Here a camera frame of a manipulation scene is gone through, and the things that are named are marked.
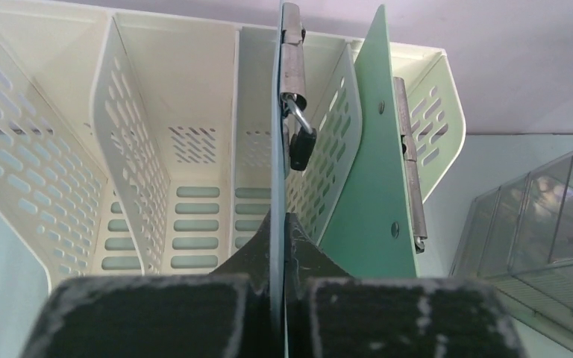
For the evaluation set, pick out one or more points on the green clipboard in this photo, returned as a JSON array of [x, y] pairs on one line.
[[370, 234]]

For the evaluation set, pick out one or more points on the white file organizer rack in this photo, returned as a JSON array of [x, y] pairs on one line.
[[137, 143]]

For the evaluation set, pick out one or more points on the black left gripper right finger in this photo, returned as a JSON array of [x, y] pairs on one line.
[[332, 314]]

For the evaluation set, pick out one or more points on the transparent grey drawer box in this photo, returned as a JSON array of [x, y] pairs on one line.
[[518, 237]]

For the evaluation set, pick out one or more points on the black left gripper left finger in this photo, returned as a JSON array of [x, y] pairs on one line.
[[221, 314]]

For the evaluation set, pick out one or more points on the blue clipboard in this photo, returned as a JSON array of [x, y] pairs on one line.
[[288, 95]]

